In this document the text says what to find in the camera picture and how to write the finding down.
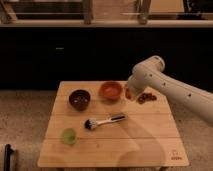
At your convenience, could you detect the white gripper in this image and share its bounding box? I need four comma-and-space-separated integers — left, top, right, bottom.
127, 75, 147, 101

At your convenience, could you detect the red apple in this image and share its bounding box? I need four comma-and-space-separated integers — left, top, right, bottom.
125, 86, 132, 100

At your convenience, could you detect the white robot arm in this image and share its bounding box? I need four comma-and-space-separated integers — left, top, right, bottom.
127, 55, 213, 127

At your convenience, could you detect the red bowl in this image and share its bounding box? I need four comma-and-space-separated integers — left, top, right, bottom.
99, 81, 123, 101

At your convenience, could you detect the dark brown bowl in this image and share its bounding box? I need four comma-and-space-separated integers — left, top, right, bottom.
69, 89, 91, 111

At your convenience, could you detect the bunch of dark grapes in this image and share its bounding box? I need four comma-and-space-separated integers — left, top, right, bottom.
137, 93, 157, 104

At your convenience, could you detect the wooden table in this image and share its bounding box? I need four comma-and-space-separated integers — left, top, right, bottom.
38, 81, 189, 168

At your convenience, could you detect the green cup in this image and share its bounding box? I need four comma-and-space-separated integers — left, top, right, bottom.
61, 128, 76, 145

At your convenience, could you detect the dark cabinet counter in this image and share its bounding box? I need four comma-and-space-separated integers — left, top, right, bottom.
0, 26, 213, 90

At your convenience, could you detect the black object at floor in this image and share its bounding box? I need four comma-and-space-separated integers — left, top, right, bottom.
3, 144, 14, 171

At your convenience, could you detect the white handled dish brush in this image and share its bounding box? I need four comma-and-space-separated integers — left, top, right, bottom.
84, 115, 126, 130

